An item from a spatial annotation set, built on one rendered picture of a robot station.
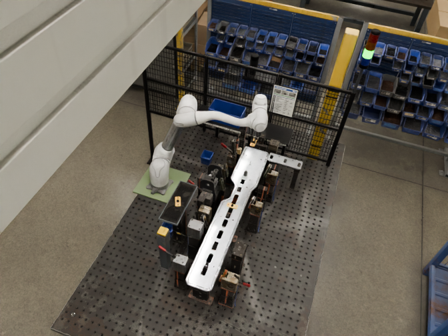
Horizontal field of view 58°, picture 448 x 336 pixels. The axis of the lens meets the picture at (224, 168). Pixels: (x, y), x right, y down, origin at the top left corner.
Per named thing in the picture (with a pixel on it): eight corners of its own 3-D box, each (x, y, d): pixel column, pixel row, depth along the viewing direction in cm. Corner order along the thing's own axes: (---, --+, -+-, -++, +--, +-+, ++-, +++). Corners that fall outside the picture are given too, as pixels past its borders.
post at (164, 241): (168, 271, 300) (165, 239, 268) (159, 268, 301) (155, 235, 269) (173, 263, 305) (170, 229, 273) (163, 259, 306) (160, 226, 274)
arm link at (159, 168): (148, 187, 345) (147, 169, 329) (152, 171, 357) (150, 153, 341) (167, 188, 345) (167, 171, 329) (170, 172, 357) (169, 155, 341)
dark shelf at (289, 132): (288, 147, 354) (289, 145, 352) (192, 120, 371) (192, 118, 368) (293, 131, 368) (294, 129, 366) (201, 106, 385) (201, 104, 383)
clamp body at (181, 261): (186, 293, 289) (185, 268, 263) (171, 287, 291) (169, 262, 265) (191, 281, 296) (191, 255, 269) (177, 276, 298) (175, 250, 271)
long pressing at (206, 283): (214, 295, 259) (214, 293, 258) (182, 283, 263) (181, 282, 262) (270, 153, 349) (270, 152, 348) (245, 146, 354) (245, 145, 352)
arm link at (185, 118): (193, 116, 294) (195, 104, 303) (170, 120, 298) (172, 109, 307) (199, 129, 303) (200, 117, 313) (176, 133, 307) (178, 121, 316)
